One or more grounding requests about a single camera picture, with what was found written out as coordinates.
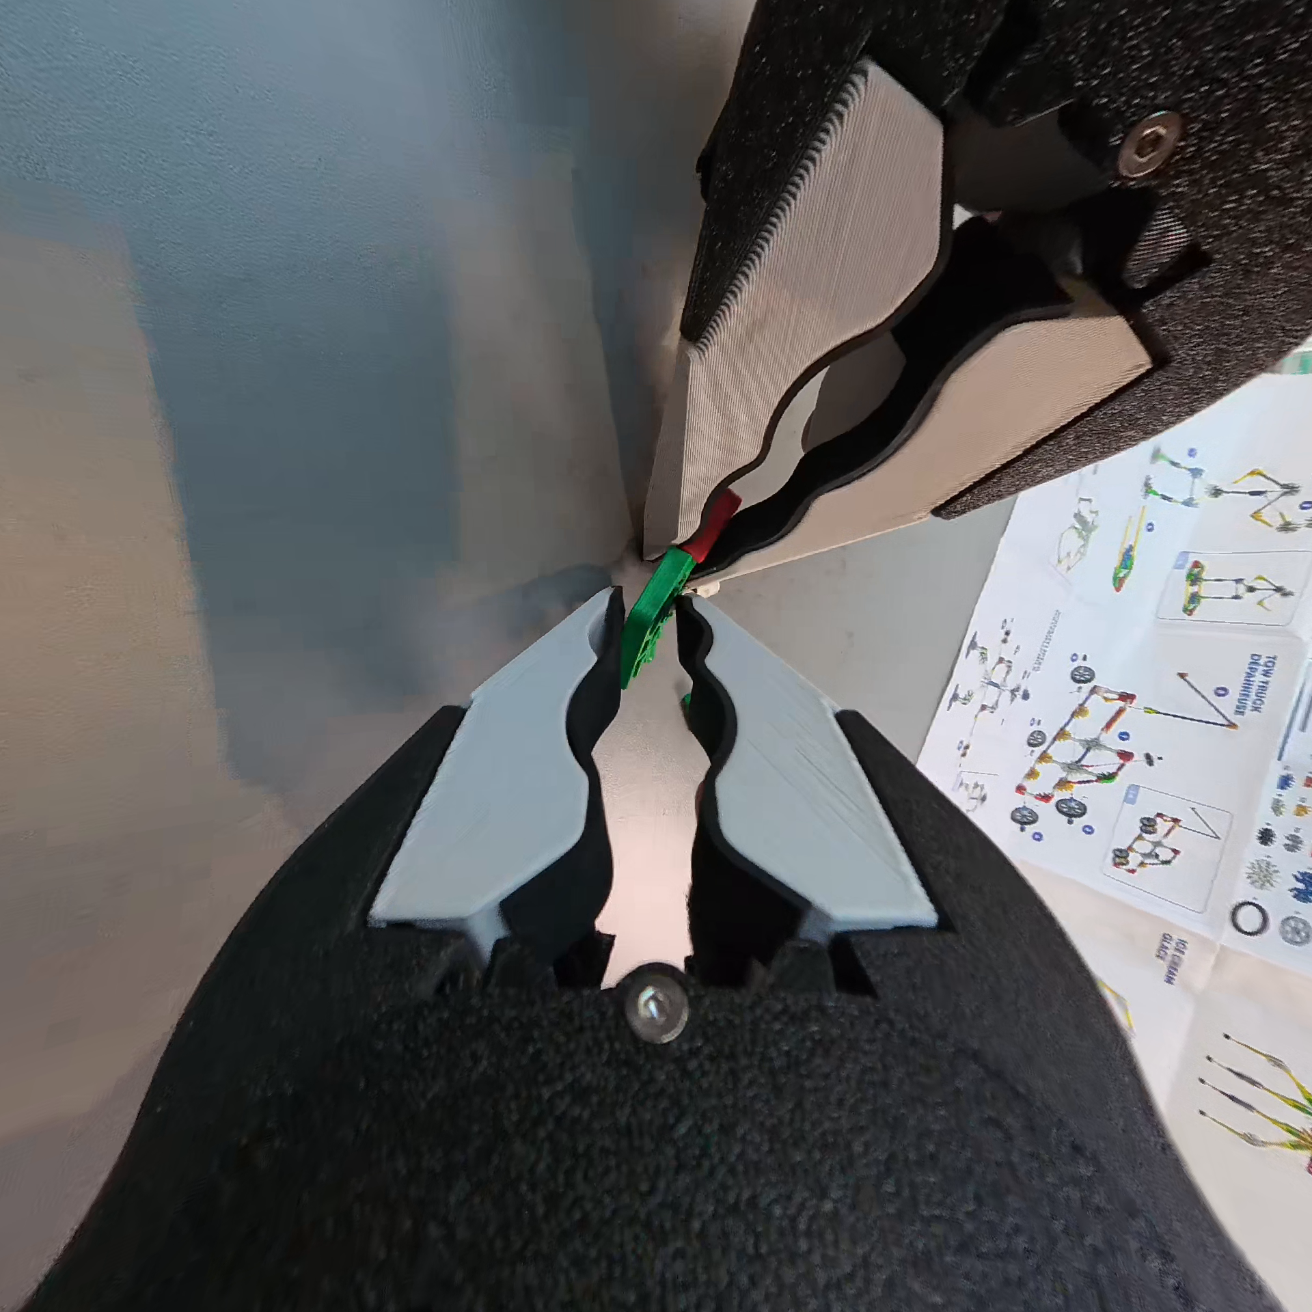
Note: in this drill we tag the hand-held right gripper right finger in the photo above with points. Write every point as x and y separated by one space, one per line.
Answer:
820 812

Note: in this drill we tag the fold-out toy instruction sheet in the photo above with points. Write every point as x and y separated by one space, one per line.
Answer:
1170 720

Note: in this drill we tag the grey desk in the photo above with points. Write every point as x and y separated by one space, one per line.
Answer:
266 412

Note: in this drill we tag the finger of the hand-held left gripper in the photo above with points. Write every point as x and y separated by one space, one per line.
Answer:
811 266
1005 391

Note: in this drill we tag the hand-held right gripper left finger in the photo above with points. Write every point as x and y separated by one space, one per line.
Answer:
490 812

